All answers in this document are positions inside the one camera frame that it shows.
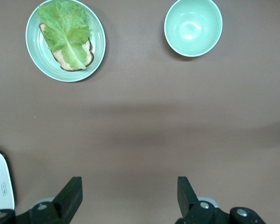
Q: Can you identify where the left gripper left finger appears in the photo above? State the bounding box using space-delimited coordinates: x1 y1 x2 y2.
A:
0 176 83 224

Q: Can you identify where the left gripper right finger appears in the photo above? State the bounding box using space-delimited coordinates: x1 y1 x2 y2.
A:
175 176 268 224

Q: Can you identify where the white toaster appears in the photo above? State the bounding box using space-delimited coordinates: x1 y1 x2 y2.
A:
0 148 15 210

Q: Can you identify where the brown table cloth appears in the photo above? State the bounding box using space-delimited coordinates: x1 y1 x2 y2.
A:
0 0 280 224

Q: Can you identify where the pale green plate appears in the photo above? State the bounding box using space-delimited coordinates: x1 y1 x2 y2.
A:
25 0 106 83

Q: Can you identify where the toasted bread slice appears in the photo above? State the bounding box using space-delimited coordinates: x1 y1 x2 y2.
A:
38 22 95 72

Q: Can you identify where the green lettuce leaf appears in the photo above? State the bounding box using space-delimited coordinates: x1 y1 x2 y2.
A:
36 0 91 70

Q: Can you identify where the pale green bowl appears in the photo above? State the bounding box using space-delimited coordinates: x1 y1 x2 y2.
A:
163 0 223 58

